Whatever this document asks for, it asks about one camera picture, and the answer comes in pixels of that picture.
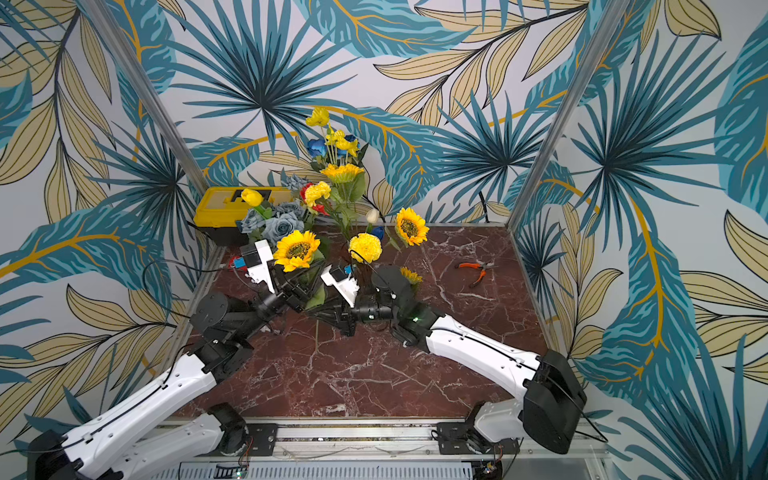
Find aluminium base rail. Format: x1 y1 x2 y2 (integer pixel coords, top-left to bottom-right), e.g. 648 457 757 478
157 417 619 479

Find yellow marigold flower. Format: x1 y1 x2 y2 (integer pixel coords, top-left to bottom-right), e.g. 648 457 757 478
348 233 382 264

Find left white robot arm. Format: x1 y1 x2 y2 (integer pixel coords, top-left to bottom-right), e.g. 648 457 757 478
26 269 359 479

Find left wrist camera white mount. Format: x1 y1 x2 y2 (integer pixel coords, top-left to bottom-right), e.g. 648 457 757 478
240 240 275 293

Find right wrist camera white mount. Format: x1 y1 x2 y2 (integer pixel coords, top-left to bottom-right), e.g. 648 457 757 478
321 265 360 307

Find yellow black toolbox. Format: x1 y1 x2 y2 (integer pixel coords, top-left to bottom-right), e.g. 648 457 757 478
192 186 293 247

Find tall sunflower on right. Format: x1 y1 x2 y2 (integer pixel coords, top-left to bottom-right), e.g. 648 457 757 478
385 208 429 251

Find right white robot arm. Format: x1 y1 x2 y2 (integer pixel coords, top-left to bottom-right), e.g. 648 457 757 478
315 265 587 454

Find tall mixed flower bouquet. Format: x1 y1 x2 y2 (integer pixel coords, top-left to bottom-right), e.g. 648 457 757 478
300 107 380 238

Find yellow sunflower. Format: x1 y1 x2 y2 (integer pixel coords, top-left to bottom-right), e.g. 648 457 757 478
400 267 423 285
274 230 321 273

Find grey blue rose bunch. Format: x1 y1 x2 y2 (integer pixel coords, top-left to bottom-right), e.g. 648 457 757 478
237 200 306 247

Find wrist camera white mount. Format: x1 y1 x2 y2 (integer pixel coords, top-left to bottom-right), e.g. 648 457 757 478
321 265 360 307
240 240 275 293

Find orange handled pliers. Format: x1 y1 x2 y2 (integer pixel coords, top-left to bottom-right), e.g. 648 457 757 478
454 261 496 288

